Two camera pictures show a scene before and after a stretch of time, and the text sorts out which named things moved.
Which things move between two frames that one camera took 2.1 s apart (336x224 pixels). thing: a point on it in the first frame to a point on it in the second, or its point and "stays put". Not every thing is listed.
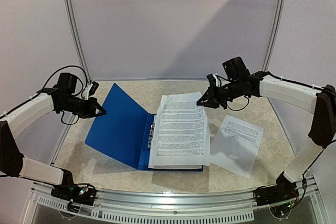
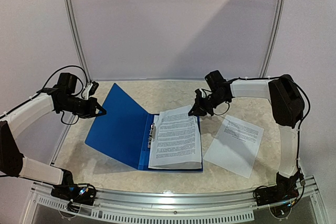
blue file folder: x=124 y=131 stays put
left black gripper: x=90 y=112 stays put
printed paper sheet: x=191 y=167 to x=178 y=139
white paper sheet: x=237 y=146 stays put
